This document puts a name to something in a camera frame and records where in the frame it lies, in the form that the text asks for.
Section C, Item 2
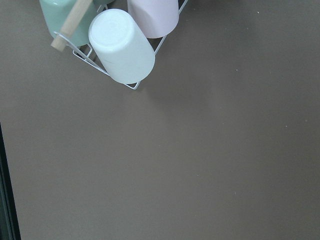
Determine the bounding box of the pale green cup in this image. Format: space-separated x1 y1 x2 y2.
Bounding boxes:
39 0 97 47

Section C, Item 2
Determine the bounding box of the white wire cup rack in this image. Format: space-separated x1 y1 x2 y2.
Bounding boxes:
54 0 188 90

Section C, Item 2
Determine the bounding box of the pink cup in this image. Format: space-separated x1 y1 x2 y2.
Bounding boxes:
127 0 179 39

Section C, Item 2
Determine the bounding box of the white cup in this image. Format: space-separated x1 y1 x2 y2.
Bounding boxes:
88 8 155 84

